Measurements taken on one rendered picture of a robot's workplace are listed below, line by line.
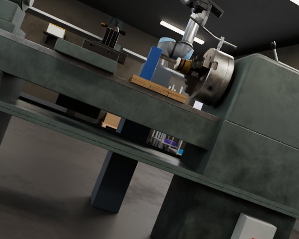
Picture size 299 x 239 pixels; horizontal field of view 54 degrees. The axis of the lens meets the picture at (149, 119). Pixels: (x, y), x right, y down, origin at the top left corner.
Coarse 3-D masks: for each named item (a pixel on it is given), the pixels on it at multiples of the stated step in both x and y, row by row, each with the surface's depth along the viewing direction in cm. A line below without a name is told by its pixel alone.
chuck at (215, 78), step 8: (208, 56) 167; (216, 56) 157; (224, 56) 160; (224, 64) 156; (208, 72) 155; (216, 72) 155; (224, 72) 156; (200, 80) 165; (208, 80) 155; (216, 80) 155; (200, 88) 159; (216, 88) 157; (192, 96) 168; (200, 96) 162; (208, 96) 161
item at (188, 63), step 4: (180, 60) 164; (184, 60) 166; (188, 60) 166; (180, 64) 164; (184, 64) 164; (188, 64) 164; (180, 68) 165; (184, 68) 164; (188, 68) 164; (180, 72) 167; (184, 72) 166; (188, 72) 167; (192, 72) 166
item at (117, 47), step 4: (112, 20) 784; (116, 20) 781; (120, 20) 784; (120, 24) 787; (120, 28) 791; (116, 44) 763; (116, 48) 765; (68, 112) 795; (72, 112) 770; (76, 112) 753; (76, 116) 755; (80, 116) 760; (84, 116) 765; (88, 120) 773; (92, 120) 778
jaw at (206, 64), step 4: (204, 60) 157; (192, 64) 163; (196, 64) 162; (200, 64) 160; (204, 64) 156; (208, 64) 156; (212, 64) 155; (216, 64) 156; (192, 68) 163; (196, 68) 161; (200, 68) 159; (204, 68) 158; (208, 68) 156; (196, 72) 166; (200, 72) 164; (204, 72) 162
